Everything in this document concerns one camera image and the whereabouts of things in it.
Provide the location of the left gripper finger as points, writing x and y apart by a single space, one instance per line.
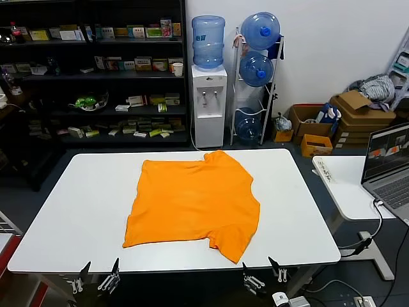
85 271
115 267

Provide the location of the crumpled plastic bag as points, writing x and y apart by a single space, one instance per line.
282 123

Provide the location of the black folded stand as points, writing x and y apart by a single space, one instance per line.
273 92

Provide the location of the stacked flat cardboard boxes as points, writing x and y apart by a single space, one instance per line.
364 126

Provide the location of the bowl with green toys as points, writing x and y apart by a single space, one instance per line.
86 102

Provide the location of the yellow green small box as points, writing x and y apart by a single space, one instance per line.
162 108

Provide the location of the open cardboard box red rim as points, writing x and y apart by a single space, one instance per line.
306 124

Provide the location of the white power strip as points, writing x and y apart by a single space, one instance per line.
363 301

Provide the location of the small white box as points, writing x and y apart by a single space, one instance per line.
140 134
87 69

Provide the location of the white flat box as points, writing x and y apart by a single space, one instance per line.
68 34
122 108

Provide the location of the beige box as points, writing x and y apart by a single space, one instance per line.
171 62

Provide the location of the orange cardboard box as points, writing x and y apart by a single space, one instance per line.
314 148

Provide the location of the white paper cup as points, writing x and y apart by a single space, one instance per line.
178 69

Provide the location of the blue bag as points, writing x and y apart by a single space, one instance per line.
329 115

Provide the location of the black shelving unit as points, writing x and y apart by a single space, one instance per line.
140 75

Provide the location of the white side table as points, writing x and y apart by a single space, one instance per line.
348 192

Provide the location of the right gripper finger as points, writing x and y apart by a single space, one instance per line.
274 263
246 271

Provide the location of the cardboard box with open flap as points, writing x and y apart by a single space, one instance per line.
351 99

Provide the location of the pink rag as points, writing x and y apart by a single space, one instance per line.
238 40

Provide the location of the white water dispenser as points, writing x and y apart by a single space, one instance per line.
209 128

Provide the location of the tape roll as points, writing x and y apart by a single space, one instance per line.
16 91

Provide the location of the orange t-shirt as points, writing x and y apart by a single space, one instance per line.
191 204

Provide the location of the pink colourful box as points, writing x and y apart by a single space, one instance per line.
166 27

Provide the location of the dark glass teapot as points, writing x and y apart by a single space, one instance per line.
5 36

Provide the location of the orange white box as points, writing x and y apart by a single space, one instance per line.
112 63

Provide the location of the white upright box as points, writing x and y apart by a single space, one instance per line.
99 62

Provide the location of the red white box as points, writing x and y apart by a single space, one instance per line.
137 100
159 65

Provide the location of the yellow orange box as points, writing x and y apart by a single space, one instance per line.
176 28

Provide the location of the grey laptop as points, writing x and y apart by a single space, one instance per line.
388 192

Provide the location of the blue white box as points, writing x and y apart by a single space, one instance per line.
88 32

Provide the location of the white tray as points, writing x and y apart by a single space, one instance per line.
37 69

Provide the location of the cola bottle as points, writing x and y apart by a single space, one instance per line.
13 32

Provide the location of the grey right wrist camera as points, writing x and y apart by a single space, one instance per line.
281 300

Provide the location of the dark blue bottle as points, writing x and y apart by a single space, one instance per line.
53 66

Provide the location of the clear plastic bottle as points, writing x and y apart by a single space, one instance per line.
8 80

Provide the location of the dark blue cloth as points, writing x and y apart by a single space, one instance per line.
274 51

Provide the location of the white jug rack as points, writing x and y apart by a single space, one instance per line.
276 68

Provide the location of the pile of grey clothes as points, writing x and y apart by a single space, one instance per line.
375 86

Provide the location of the blue water jug with label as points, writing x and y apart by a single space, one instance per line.
207 41

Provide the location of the red framed cart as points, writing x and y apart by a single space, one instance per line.
8 252

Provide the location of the yellow medicine box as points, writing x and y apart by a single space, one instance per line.
142 63

